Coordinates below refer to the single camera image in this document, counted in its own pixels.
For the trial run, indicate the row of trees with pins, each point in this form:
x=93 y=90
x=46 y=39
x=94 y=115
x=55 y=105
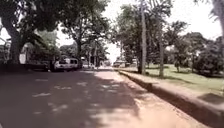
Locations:
x=200 y=53

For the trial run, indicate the dark low wall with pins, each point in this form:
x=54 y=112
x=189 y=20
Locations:
x=23 y=67

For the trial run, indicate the grass verge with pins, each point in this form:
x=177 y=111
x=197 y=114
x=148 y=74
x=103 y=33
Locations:
x=190 y=80

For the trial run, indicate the reddish dirt road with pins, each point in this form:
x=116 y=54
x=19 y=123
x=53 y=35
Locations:
x=83 y=100

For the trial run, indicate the concrete kerb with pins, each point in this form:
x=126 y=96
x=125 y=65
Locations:
x=173 y=96

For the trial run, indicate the large dark tree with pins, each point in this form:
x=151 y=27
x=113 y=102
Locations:
x=83 y=23
x=20 y=26

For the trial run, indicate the white van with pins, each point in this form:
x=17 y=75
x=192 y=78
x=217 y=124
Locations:
x=66 y=63

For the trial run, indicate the tall pale tree trunk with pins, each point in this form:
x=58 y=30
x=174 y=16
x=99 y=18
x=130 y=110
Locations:
x=161 y=53
x=143 y=43

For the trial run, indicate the white car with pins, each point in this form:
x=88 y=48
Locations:
x=88 y=66

